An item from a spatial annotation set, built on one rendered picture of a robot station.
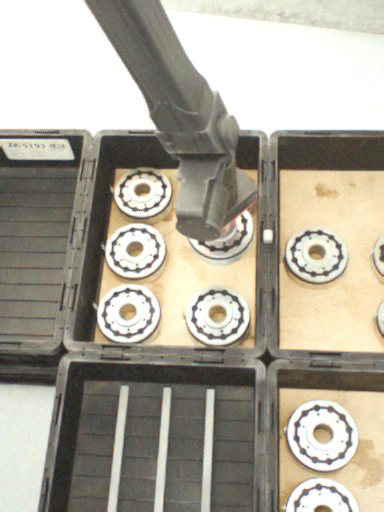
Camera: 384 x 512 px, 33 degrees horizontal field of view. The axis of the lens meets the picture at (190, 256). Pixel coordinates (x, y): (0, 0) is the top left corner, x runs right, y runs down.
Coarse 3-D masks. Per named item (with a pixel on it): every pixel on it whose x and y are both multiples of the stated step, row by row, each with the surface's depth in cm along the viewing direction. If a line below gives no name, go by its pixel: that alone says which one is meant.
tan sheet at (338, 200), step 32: (288, 192) 117; (320, 192) 117; (352, 192) 116; (288, 224) 114; (320, 224) 114; (352, 224) 113; (320, 256) 111; (352, 256) 111; (288, 288) 109; (352, 288) 108; (288, 320) 107; (320, 320) 106; (352, 320) 106
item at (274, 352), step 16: (272, 144) 110; (272, 160) 108; (272, 176) 107; (272, 192) 106; (272, 208) 104; (272, 224) 103; (272, 240) 102; (272, 256) 101; (272, 272) 100; (272, 288) 98; (272, 304) 99; (272, 320) 96; (272, 336) 95; (272, 352) 94; (288, 352) 94; (304, 352) 94; (320, 352) 94; (336, 352) 93; (352, 352) 93; (368, 352) 93
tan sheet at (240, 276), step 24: (120, 216) 117; (168, 216) 117; (168, 240) 115; (168, 264) 113; (192, 264) 112; (240, 264) 112; (168, 288) 111; (192, 288) 110; (240, 288) 110; (168, 312) 109; (96, 336) 108; (168, 336) 107
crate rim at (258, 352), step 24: (96, 144) 112; (264, 144) 110; (96, 168) 110; (264, 168) 108; (264, 192) 106; (264, 216) 104; (264, 264) 100; (72, 288) 101; (264, 288) 99; (72, 312) 99; (264, 312) 97; (72, 336) 97; (264, 336) 95
